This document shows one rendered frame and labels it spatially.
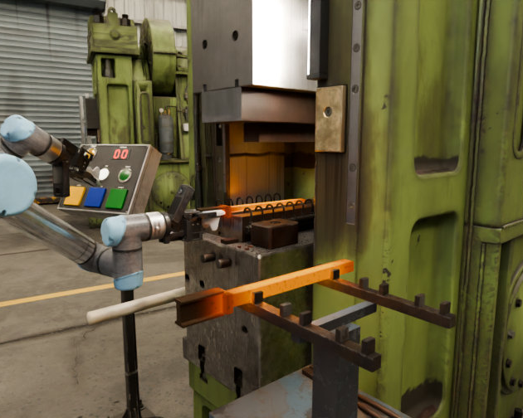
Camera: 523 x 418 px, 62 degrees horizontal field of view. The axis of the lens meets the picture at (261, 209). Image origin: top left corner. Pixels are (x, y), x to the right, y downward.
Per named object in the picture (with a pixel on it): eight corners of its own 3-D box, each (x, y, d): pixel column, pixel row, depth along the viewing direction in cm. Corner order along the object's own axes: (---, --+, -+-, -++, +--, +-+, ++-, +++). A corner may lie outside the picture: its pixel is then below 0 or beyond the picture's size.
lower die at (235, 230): (241, 242, 128) (241, 214, 127) (203, 231, 143) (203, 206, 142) (332, 224, 156) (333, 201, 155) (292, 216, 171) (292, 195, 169)
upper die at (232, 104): (241, 120, 123) (241, 86, 121) (202, 123, 137) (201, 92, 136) (334, 124, 150) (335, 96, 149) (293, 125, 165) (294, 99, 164)
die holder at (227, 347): (259, 410, 121) (259, 255, 114) (186, 359, 149) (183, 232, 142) (374, 347, 158) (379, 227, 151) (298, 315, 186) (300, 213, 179)
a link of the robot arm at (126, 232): (100, 247, 112) (98, 215, 110) (139, 241, 119) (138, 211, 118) (112, 253, 106) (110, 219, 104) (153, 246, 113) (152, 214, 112)
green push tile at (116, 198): (121, 208, 152) (127, 189, 154) (104, 207, 154) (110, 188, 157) (124, 210, 153) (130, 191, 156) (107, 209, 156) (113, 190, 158)
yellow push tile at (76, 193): (78, 205, 159) (84, 187, 161) (62, 204, 162) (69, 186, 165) (81, 207, 161) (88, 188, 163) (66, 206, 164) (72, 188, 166)
